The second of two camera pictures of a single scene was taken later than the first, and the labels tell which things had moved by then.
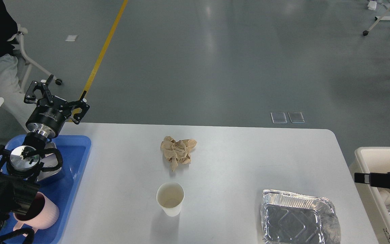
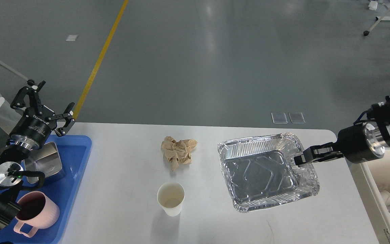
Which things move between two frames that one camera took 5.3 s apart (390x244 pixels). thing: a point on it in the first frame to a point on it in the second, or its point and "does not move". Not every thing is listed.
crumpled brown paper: [174, 150] does not move
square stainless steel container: [50, 160] does not move
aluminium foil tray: [287, 218] to [260, 172]
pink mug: [43, 214] does not move
